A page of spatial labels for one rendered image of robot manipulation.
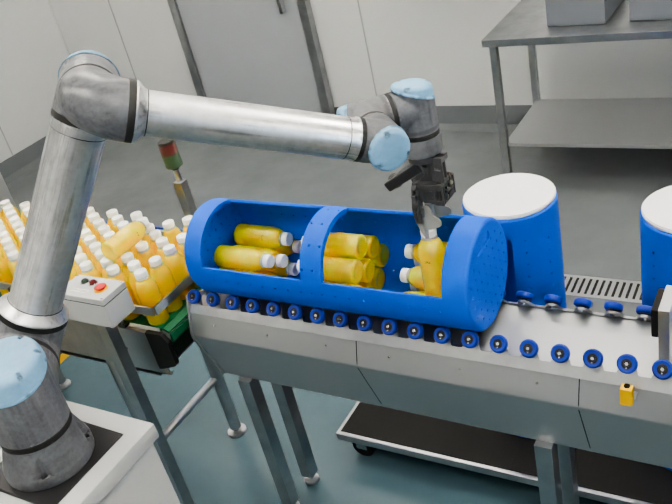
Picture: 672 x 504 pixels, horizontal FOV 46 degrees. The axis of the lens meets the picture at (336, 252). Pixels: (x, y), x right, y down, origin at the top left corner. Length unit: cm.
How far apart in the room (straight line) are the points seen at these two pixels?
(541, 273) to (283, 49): 392
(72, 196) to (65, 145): 11
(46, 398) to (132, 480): 28
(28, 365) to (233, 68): 492
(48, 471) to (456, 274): 98
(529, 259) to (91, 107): 142
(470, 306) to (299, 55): 428
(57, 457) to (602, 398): 120
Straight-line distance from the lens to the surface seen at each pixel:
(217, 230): 242
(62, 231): 169
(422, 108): 173
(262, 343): 235
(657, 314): 187
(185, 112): 148
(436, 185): 180
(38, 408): 169
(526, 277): 245
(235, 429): 338
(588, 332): 205
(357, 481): 305
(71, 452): 177
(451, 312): 192
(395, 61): 567
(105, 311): 236
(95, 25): 724
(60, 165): 164
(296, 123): 152
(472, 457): 284
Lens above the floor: 219
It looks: 30 degrees down
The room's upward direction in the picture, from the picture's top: 14 degrees counter-clockwise
